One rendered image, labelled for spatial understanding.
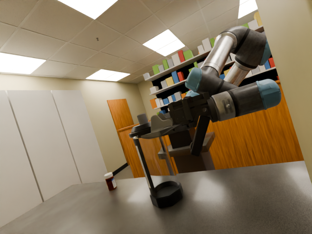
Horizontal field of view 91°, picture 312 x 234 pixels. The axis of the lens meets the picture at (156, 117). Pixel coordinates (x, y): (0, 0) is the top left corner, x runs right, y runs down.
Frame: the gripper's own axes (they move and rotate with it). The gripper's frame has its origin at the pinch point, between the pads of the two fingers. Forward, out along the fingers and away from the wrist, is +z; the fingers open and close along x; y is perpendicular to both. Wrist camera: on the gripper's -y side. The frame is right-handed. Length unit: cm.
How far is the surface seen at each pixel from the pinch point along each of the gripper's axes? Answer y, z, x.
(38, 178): -34, 221, -132
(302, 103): 2.3, -24.2, 27.1
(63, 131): 24, 207, -188
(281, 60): 7.2, -24.7, 24.8
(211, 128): -37, -36, -177
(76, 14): 149, 81, -127
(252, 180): -19.8, -24.5, -0.3
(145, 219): -20.2, 5.3, 8.3
